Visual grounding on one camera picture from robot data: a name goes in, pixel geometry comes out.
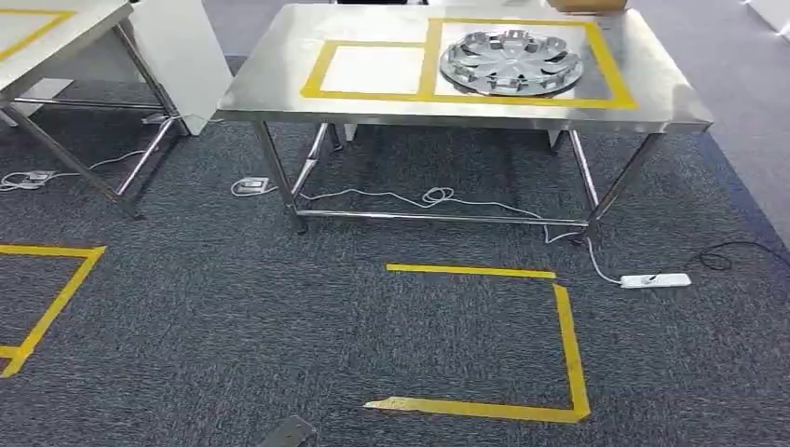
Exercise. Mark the brown cardboard box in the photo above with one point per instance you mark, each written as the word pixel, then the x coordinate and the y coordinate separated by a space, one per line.
pixel 586 5

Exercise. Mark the white power strip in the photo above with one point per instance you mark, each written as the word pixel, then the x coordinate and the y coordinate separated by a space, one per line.
pixel 655 281

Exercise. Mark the white partition panel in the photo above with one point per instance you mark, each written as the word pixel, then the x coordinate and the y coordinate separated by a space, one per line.
pixel 179 55

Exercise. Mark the silver plastic wheel hubcap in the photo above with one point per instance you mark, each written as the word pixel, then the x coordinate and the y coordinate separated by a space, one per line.
pixel 512 62

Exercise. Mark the white power adapter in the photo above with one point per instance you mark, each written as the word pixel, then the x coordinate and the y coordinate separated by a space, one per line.
pixel 253 185
pixel 34 177

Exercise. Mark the steel table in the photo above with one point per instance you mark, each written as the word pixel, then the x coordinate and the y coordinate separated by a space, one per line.
pixel 62 37
pixel 382 21

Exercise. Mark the yellow floor tape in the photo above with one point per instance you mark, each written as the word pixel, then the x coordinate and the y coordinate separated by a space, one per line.
pixel 571 345

